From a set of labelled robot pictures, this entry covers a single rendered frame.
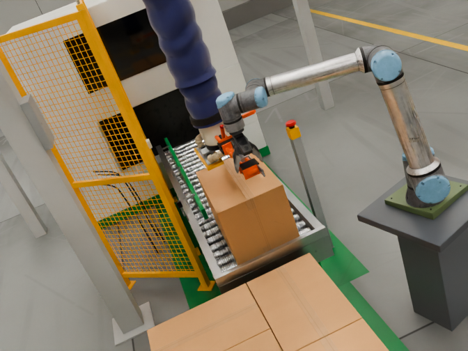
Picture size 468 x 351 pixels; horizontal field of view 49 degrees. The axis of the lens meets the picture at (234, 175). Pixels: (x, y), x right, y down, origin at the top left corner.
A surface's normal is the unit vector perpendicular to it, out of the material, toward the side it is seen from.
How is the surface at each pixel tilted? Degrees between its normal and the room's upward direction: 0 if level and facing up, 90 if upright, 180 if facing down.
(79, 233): 90
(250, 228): 90
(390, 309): 0
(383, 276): 0
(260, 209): 90
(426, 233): 0
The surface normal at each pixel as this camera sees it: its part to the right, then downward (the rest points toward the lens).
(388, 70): -0.14, 0.32
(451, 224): -0.32, -0.83
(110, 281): 0.28, 0.37
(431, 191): -0.04, 0.51
